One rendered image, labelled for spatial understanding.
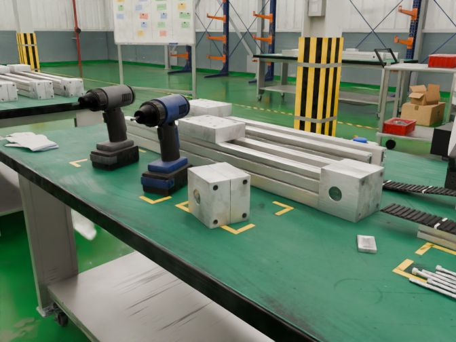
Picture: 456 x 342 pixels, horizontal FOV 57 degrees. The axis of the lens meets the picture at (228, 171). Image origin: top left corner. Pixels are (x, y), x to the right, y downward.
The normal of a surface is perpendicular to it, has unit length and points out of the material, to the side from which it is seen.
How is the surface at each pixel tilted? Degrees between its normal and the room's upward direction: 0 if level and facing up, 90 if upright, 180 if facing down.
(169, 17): 90
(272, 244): 0
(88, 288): 0
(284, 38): 90
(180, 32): 90
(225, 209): 90
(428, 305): 0
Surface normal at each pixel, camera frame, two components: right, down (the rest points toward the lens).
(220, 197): 0.49, 0.28
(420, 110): -0.68, 0.20
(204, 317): 0.00, -0.95
